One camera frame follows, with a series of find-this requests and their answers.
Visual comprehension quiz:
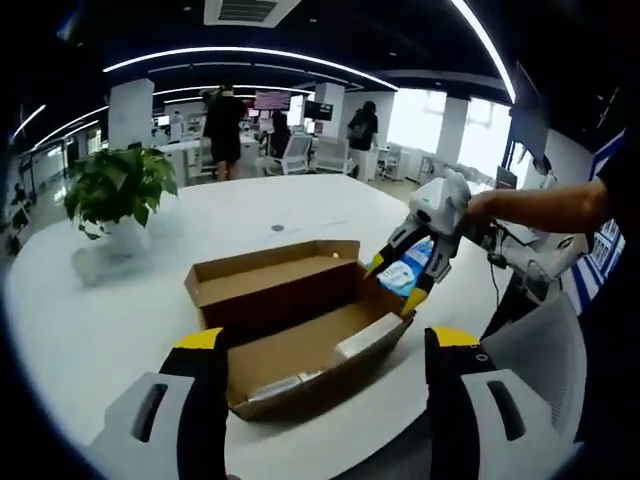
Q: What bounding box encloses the person's right hand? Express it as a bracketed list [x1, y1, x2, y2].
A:
[463, 192, 506, 230]

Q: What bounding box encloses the blue white wall poster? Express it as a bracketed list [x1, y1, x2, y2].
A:
[574, 129, 629, 311]

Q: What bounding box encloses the small translucent cup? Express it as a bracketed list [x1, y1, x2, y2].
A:
[72, 247, 101, 286]

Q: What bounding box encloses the dark hanging screen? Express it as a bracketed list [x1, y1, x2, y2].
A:
[303, 99, 334, 121]

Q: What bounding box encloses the white curved plastic object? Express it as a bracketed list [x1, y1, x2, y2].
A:
[492, 224, 591, 306]

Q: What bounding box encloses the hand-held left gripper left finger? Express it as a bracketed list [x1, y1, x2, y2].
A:
[87, 327, 230, 480]

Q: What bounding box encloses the ceiling air conditioner vent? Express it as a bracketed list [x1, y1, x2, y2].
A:
[203, 0, 301, 29]

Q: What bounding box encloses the grey mesh office chair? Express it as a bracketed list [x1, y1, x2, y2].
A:
[344, 292, 589, 480]

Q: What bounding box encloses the green potted plant white pot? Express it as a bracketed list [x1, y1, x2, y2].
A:
[63, 145, 180, 254]

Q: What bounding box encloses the red lit screen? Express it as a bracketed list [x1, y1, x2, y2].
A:
[254, 89, 290, 110]

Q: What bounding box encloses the large dark wall screen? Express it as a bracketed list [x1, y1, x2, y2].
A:
[507, 59, 551, 161]

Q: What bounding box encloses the white tube box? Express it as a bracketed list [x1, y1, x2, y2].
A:
[334, 312, 404, 359]

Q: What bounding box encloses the brown cardboard shoe box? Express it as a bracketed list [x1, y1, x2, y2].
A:
[183, 238, 417, 424]

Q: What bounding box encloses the white office chair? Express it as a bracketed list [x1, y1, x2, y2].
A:
[272, 134, 314, 176]
[314, 137, 351, 174]

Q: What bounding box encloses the blue wet wipes soft item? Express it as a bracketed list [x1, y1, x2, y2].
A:
[367, 237, 436, 301]

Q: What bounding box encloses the small clear bottle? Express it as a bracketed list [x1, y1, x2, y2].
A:
[247, 369, 326, 404]

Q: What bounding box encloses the black cable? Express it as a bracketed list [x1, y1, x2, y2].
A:
[469, 219, 506, 296]

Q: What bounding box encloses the white ceiling light strip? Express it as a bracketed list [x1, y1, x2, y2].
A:
[102, 46, 400, 91]
[449, 0, 517, 104]
[10, 103, 47, 141]

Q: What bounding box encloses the person in black shirt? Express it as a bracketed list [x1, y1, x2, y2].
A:
[594, 132, 640, 311]

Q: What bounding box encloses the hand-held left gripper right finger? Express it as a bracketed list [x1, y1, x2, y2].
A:
[423, 325, 576, 480]

